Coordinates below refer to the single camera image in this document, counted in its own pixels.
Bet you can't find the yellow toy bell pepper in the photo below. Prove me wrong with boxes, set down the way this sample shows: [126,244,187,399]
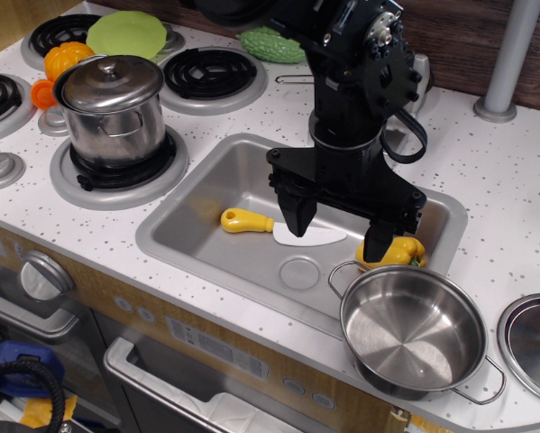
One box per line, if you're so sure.
[355,236,426,269]

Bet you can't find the black front right burner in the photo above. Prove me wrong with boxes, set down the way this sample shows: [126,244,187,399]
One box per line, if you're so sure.
[50,126,189,211]

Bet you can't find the black back left burner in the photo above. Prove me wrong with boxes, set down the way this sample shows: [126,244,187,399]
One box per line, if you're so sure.
[21,14,101,71]

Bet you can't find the small steel pan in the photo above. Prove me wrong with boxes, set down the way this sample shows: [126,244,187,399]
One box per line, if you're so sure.
[327,264,507,405]

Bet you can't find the grey stove knob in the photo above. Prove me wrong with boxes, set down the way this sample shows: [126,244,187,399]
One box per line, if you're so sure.
[0,152,25,189]

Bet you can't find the black back right burner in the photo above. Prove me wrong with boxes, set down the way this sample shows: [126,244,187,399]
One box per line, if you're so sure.
[160,47,268,116]

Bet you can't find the orange toy pumpkin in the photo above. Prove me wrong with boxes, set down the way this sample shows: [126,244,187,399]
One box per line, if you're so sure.
[43,41,95,81]

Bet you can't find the steel lid on counter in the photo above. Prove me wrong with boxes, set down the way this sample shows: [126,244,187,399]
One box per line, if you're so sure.
[497,293,540,398]

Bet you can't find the black burner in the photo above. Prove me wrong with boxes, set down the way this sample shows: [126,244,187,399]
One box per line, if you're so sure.
[160,47,268,116]
[0,74,36,140]
[21,14,101,71]
[50,126,189,211]

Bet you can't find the black front left burner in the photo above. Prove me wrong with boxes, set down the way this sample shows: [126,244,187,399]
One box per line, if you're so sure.
[0,74,36,140]

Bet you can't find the grey faucet pole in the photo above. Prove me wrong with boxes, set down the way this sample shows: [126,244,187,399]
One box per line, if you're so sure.
[473,0,540,124]

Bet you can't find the orange toy piece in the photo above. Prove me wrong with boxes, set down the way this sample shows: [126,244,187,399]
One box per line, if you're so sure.
[30,79,57,110]

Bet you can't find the silver oven knob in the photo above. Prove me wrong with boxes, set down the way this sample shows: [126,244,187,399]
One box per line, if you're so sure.
[18,250,75,301]

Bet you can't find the blue clamp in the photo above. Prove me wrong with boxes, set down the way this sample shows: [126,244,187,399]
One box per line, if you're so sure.
[0,340,65,398]

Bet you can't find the green toy bitter gourd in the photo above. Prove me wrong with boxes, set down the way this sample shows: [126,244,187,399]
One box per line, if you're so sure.
[236,26,306,64]

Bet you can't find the black cable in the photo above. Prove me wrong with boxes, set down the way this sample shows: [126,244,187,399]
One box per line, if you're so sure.
[0,355,67,433]

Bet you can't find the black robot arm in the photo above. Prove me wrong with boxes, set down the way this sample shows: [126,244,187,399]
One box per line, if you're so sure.
[195,1,427,263]

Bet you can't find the yellow toy knife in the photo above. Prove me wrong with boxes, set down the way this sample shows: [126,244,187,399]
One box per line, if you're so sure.
[220,207,347,247]

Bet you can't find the silver oven door handle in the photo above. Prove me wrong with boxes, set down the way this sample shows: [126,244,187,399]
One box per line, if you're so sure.
[104,337,297,432]

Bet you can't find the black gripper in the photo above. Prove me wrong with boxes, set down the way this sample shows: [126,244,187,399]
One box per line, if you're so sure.
[266,131,426,263]

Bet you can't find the silver wire utensil handle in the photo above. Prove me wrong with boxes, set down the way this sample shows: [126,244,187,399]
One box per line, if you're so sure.
[275,75,314,85]

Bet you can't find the green plastic plate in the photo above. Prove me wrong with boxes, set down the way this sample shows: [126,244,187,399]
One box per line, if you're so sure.
[86,11,167,60]

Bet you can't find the steel pot with lid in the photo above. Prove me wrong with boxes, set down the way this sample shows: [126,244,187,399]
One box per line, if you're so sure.
[53,55,166,167]

